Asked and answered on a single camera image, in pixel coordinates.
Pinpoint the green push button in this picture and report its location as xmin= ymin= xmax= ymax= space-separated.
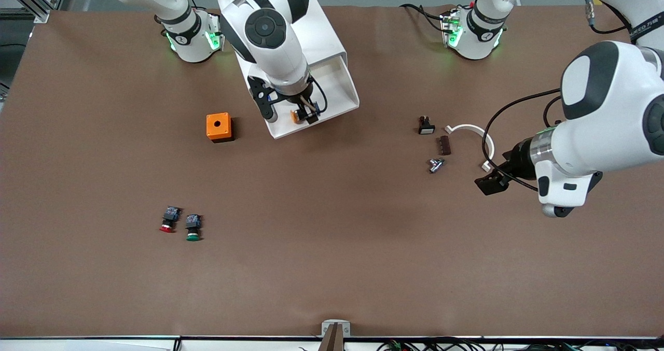
xmin=185 ymin=214 xmax=203 ymax=242

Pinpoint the red push button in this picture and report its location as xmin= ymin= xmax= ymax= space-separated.
xmin=159 ymin=206 xmax=182 ymax=233

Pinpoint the white curved clip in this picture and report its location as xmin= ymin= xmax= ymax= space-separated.
xmin=445 ymin=124 xmax=495 ymax=173

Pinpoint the orange box with hole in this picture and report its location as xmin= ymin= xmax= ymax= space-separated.
xmin=206 ymin=113 xmax=234 ymax=144

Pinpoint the brown table mat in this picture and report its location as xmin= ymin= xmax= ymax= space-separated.
xmin=0 ymin=4 xmax=664 ymax=339

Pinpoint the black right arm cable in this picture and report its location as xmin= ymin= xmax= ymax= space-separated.
xmin=309 ymin=78 xmax=329 ymax=115

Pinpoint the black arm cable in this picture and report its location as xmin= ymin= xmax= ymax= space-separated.
xmin=481 ymin=88 xmax=564 ymax=192
xmin=309 ymin=78 xmax=329 ymax=115

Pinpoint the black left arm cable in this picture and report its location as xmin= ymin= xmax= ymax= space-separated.
xmin=481 ymin=88 xmax=564 ymax=192

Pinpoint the black base cable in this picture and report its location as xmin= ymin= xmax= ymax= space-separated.
xmin=399 ymin=4 xmax=448 ymax=33

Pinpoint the grey metal bracket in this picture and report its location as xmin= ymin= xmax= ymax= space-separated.
xmin=321 ymin=319 xmax=351 ymax=338

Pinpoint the aluminium frame profile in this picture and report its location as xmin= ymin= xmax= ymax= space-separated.
xmin=0 ymin=0 xmax=71 ymax=24

